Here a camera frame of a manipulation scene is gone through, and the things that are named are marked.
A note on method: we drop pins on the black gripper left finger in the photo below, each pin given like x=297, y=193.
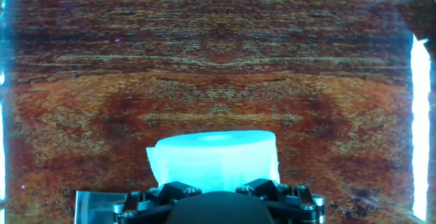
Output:
x=150, y=200

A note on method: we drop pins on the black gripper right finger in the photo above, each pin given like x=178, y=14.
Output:
x=293, y=200

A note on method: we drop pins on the white toilet paper roll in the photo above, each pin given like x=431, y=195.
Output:
x=214, y=162

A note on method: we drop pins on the shiny metal paper roll holder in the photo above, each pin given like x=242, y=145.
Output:
x=95, y=207

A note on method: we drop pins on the glossy wood pattern table mat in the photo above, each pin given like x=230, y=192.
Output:
x=218, y=64

